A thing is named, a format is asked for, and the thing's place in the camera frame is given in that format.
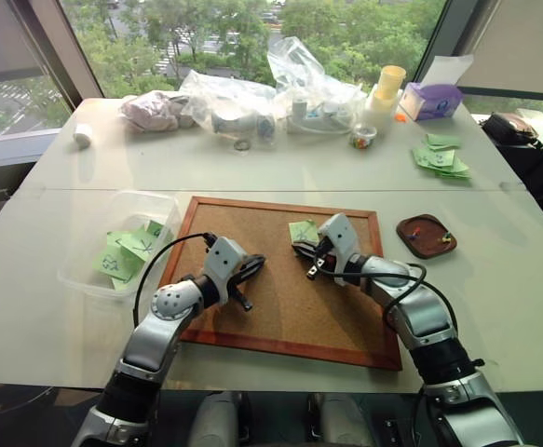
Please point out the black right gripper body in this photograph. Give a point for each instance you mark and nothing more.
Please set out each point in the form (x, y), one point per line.
(326, 263)

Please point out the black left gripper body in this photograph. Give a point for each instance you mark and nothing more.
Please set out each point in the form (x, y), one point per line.
(237, 278)

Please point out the green note with drawing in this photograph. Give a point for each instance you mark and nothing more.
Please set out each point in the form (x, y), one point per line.
(301, 230)

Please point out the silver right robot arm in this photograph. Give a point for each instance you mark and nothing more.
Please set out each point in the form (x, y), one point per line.
(431, 321)

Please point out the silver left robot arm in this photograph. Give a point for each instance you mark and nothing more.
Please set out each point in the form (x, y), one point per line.
(157, 337)

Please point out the small green note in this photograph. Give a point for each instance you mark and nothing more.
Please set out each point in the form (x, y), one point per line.
(155, 228)

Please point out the brown wooden tray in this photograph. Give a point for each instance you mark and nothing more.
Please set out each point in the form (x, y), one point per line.
(427, 236)

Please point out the green note with lines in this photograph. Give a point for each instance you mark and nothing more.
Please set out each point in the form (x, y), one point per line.
(137, 244)

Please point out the small clear cup of pushpins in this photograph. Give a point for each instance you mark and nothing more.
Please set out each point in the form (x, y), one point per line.
(363, 137)

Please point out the green note with squiggle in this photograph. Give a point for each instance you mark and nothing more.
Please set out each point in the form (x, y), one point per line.
(111, 264)

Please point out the clear plastic box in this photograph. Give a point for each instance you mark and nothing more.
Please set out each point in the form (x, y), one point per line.
(89, 279)

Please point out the green sticky note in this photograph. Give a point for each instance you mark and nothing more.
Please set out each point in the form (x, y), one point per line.
(442, 140)
(431, 158)

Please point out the purple tissue box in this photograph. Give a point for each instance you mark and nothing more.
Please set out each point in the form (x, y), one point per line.
(431, 101)

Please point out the wood-framed cork board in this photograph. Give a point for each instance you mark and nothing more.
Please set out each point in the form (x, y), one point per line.
(280, 307)

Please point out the clear bag with power strip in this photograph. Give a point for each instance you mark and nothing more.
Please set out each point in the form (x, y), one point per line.
(313, 93)

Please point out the clear bag with white cylinders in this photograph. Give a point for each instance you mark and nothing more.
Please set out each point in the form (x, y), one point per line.
(234, 109)

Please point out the pile of green notes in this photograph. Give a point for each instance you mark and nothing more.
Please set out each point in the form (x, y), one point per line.
(455, 170)

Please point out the orange small object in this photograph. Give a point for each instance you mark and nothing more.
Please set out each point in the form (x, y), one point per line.
(400, 117)

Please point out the yellow plastic cup stack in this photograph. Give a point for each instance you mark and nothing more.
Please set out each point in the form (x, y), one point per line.
(389, 84)

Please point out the bag of pink cloth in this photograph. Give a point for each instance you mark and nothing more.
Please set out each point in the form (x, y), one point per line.
(152, 112)

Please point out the white tape roll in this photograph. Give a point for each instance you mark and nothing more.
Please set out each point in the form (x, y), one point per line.
(83, 135)

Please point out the black bag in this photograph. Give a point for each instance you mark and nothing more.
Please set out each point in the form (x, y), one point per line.
(508, 128)

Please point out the grey window blind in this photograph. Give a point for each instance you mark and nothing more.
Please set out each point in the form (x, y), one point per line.
(518, 44)
(1, 37)

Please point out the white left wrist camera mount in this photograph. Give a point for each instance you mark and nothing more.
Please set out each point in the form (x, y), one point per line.
(222, 260)

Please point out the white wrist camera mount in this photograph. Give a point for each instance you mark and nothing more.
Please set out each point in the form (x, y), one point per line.
(222, 260)
(341, 235)

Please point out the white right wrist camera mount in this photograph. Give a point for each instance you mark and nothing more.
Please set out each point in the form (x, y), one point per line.
(341, 235)

